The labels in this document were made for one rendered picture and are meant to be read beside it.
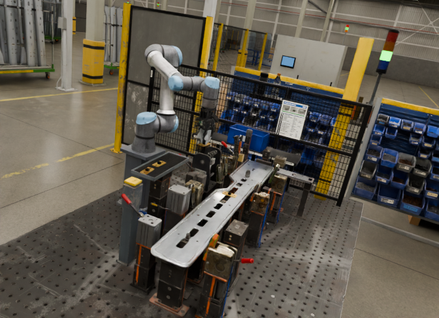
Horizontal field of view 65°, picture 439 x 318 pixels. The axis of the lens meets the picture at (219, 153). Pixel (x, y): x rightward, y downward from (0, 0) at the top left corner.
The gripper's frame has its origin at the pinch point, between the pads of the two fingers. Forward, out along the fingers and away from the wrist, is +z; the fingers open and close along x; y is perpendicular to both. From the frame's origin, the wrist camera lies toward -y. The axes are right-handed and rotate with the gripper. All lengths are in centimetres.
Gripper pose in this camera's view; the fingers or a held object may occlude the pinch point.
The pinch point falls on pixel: (204, 141)
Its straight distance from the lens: 191.1
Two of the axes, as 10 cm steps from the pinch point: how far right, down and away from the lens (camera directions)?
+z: -1.6, 9.3, 3.4
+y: -4.6, 2.3, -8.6
